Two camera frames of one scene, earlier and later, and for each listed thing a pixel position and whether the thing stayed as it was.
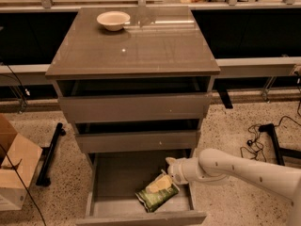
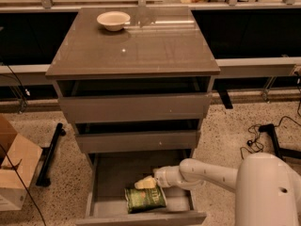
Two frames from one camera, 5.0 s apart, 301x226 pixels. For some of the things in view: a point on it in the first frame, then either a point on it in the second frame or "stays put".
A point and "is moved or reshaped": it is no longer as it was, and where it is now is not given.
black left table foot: (47, 154) stays put
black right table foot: (280, 152) stays put
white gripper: (177, 169) to (163, 176)
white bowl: (113, 21) stays put
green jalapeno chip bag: (158, 191) is moved or reshaped
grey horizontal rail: (229, 68) stays put
